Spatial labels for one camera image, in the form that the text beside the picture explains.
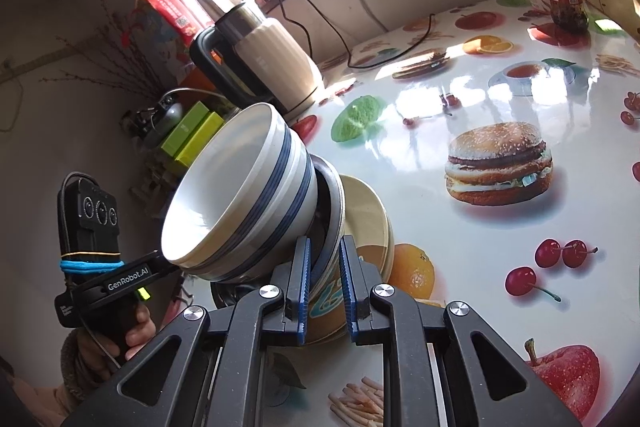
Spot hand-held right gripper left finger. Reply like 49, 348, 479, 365
60, 236, 313, 427

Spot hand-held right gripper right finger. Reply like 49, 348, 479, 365
339, 236, 583, 427

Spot cream plate with brown patch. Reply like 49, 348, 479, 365
300, 174, 393, 345
370, 192, 397, 313

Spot large white blue-striped bowl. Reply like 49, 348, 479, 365
160, 102, 321, 283

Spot person's left forearm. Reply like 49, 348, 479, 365
10, 332, 123, 418

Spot person's left hand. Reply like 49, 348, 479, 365
124, 304, 157, 360

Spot food printed tablecloth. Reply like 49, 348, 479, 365
200, 0, 640, 427

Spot grey round device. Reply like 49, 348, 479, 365
147, 99, 185, 138

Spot green box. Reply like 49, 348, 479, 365
161, 101, 210, 158

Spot yellow-green box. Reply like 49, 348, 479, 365
174, 112, 226, 168

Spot dry branches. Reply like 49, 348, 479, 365
42, 0, 166, 118

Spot orange plastic bin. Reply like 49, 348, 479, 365
172, 64, 226, 100

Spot kettle base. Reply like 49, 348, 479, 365
282, 82, 327, 118

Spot colourful printed bag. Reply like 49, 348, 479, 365
122, 4, 201, 82

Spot cream electric kettle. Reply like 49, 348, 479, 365
189, 2, 323, 112

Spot red packaging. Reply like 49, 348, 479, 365
140, 0, 213, 48

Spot white cable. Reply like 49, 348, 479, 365
159, 88, 228, 108

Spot long black cable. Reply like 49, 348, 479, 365
297, 0, 433, 70

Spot black kettle cord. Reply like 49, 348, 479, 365
274, 0, 313, 55

